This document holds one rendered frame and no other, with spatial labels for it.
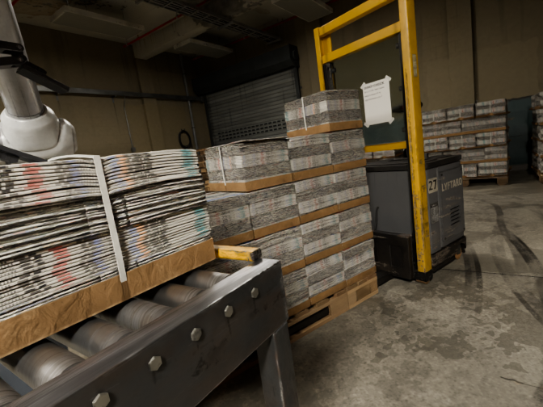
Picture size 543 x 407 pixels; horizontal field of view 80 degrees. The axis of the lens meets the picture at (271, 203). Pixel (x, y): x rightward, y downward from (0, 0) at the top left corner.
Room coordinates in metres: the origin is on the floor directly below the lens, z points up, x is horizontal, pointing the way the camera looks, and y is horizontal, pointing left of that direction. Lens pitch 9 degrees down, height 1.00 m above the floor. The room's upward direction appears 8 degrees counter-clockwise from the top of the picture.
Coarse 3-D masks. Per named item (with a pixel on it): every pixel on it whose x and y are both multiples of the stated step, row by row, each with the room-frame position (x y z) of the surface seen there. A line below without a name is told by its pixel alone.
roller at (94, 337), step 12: (84, 324) 0.43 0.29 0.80; (96, 324) 0.43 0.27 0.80; (108, 324) 0.42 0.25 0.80; (48, 336) 0.48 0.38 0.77; (60, 336) 0.45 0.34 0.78; (72, 336) 0.43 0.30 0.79; (84, 336) 0.41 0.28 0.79; (96, 336) 0.40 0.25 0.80; (108, 336) 0.39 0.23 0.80; (120, 336) 0.38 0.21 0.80; (72, 348) 0.43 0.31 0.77; (84, 348) 0.40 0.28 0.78; (96, 348) 0.39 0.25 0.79
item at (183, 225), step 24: (120, 168) 0.50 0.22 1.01; (144, 168) 0.53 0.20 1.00; (168, 168) 0.57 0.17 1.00; (192, 168) 0.61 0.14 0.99; (144, 192) 0.53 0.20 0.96; (168, 192) 0.56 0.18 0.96; (192, 192) 0.61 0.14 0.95; (144, 216) 0.52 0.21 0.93; (168, 216) 0.56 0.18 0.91; (192, 216) 0.60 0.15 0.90; (144, 240) 0.52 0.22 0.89; (168, 240) 0.56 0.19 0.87; (192, 240) 0.59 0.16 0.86; (144, 264) 0.51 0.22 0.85
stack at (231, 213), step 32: (224, 192) 1.67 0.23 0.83; (256, 192) 1.52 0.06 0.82; (288, 192) 1.64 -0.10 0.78; (320, 192) 1.77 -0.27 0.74; (224, 224) 1.41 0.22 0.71; (256, 224) 1.51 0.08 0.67; (320, 224) 1.74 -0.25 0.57; (288, 256) 1.60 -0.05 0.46; (288, 288) 1.58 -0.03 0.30; (320, 288) 1.71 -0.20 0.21; (288, 320) 1.59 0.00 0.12; (320, 320) 1.72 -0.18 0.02
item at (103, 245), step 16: (80, 160) 0.46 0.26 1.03; (112, 160) 0.50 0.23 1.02; (80, 176) 0.48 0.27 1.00; (96, 176) 0.48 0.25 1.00; (112, 176) 0.50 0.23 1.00; (96, 192) 0.47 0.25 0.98; (112, 192) 0.49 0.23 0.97; (96, 208) 0.47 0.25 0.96; (112, 208) 0.49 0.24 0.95; (96, 224) 0.48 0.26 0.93; (128, 224) 0.50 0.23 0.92; (96, 240) 0.47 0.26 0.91; (128, 240) 0.50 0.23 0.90; (96, 256) 0.46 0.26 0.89; (112, 256) 0.48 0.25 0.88; (128, 256) 0.50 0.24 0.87; (112, 272) 0.47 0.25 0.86
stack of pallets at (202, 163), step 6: (198, 150) 7.98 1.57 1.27; (204, 150) 7.91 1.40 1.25; (192, 156) 8.11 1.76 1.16; (198, 156) 7.93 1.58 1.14; (204, 156) 7.81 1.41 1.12; (198, 162) 7.88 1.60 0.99; (204, 162) 7.87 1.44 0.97; (198, 168) 7.93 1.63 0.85; (204, 168) 7.82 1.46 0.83; (204, 174) 7.87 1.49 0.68; (204, 180) 7.93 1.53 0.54
